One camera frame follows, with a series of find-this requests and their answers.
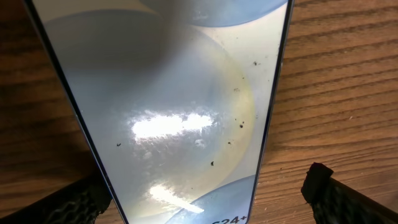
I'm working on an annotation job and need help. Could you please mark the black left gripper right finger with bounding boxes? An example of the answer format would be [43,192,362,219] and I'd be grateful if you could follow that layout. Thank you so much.
[301,162,397,224]

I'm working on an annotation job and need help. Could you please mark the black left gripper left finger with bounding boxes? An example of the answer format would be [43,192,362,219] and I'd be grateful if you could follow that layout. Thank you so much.
[1,174,112,224]

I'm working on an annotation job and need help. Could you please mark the blue Galaxy smartphone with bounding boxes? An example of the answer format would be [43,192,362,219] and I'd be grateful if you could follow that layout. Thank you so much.
[25,0,294,223]

